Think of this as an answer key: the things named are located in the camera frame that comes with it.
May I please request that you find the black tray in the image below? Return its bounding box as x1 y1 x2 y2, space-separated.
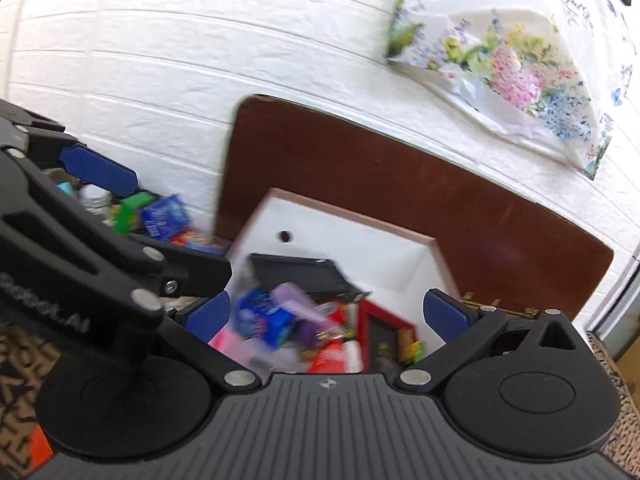
248 252 371 304

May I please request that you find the brown cardboard box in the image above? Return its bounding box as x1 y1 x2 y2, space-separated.
226 188 460 353

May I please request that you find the red picture frame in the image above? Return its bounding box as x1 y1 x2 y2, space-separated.
356 300 418 372

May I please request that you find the dark red chair back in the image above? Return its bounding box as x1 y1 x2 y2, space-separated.
215 94 614 318

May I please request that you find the floral plastic bag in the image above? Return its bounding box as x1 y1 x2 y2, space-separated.
385 0 614 179

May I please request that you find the orange silicone scrubber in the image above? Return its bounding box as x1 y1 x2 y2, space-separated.
29 425 54 469

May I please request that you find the blue small box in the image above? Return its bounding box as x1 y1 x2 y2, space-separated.
141 194 190 242

